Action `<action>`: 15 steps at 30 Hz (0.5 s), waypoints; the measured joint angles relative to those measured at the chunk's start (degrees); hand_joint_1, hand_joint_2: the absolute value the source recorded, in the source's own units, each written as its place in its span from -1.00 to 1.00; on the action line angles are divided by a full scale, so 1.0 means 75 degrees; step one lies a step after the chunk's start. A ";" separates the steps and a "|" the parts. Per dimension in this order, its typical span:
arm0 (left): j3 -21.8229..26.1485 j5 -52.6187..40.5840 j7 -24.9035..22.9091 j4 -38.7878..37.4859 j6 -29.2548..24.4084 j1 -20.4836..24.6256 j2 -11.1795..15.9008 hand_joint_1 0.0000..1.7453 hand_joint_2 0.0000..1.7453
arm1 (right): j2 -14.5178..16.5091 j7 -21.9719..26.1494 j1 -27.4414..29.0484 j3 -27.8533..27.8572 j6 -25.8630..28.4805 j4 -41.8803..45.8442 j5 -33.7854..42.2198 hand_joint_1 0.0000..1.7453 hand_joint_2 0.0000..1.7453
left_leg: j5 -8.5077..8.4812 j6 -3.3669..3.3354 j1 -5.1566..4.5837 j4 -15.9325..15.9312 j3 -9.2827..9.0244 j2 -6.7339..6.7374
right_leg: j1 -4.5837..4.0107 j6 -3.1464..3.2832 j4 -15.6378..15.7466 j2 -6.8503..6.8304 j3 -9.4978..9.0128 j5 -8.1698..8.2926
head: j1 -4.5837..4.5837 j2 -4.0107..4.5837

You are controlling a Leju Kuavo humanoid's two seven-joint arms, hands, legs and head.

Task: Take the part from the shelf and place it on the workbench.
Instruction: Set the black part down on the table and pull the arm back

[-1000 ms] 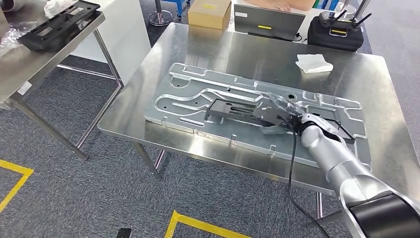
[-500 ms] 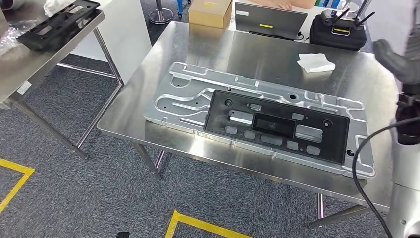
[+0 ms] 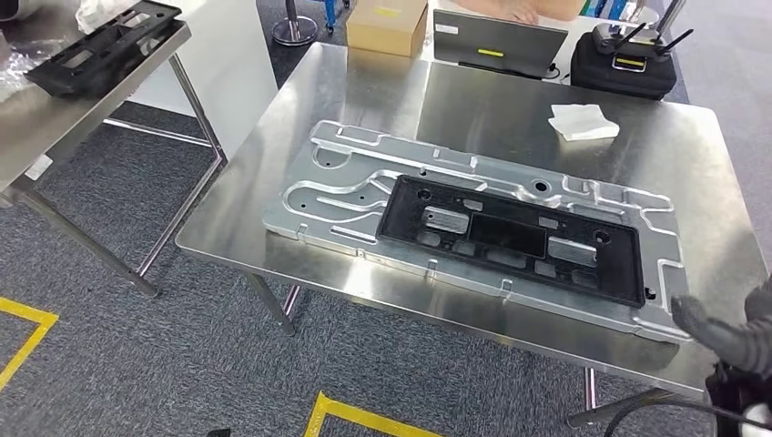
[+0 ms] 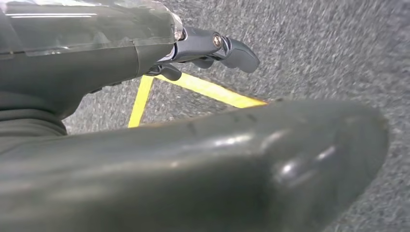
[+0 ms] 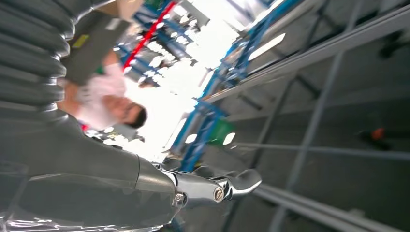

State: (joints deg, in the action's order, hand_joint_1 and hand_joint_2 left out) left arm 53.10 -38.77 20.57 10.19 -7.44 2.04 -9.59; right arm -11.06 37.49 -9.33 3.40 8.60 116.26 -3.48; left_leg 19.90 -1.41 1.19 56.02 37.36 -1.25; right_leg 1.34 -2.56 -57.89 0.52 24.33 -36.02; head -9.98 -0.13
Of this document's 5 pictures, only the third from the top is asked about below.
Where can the black plastic frame part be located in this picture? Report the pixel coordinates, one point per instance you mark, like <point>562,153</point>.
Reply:
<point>506,235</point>

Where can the black robot base tip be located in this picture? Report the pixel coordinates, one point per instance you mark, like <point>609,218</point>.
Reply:
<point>220,433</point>

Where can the stainless steel workbench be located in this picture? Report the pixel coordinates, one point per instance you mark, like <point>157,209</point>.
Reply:
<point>482,114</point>

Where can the silver stamped metal panel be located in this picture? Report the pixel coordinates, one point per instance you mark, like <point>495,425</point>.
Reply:
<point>338,181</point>

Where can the brown cardboard box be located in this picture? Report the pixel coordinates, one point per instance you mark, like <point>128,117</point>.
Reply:
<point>386,30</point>

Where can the grey laptop with yellow sticker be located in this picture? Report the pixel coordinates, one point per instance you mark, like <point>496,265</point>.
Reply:
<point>500,42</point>

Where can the blue rack leg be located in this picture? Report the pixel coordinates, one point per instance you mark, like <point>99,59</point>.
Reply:
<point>332,12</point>

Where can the white folded cloth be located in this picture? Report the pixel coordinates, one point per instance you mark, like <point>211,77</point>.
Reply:
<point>582,122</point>

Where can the person's hand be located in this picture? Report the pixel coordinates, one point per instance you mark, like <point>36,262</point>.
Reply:
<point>512,9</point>

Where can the black carry bag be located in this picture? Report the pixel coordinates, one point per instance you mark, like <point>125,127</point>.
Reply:
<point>621,81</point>

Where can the white crumpled cloth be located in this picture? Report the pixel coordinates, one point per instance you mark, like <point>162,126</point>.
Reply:
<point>102,12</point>

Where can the white label sticker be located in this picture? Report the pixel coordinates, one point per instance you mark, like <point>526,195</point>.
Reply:
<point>38,167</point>

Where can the stainless steel table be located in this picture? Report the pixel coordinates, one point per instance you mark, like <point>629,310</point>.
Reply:
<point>36,127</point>

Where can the clear plastic wrap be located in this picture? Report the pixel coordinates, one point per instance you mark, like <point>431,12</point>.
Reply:
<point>18,75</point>

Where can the chrome stanchion post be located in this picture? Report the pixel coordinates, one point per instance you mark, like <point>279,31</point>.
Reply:
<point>294,27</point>

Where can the black plastic frame parts stack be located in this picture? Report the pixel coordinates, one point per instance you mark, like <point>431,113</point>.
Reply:
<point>90,60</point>

